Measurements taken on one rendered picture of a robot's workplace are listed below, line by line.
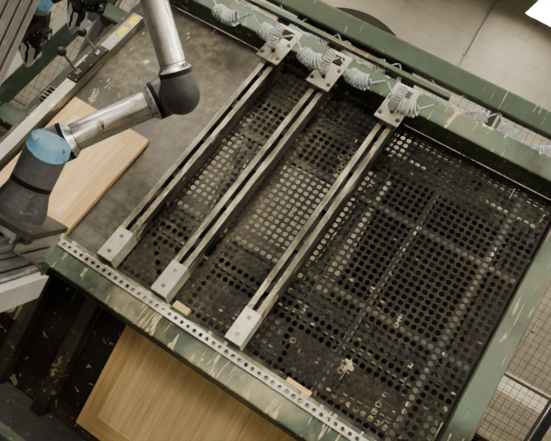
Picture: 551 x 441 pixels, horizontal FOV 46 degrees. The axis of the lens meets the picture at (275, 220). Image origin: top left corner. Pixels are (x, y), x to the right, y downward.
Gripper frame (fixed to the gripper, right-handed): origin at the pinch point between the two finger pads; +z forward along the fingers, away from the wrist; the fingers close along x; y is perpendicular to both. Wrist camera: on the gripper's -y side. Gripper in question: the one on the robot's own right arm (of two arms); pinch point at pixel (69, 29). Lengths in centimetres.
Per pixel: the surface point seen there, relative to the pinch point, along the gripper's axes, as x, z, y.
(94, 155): -4, 55, 21
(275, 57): -6, 7, 85
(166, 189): -35, 42, 32
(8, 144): 16, 66, -3
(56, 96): 27, 53, 18
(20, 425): -59, 155, -11
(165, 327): -79, 56, 12
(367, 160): -62, 8, 91
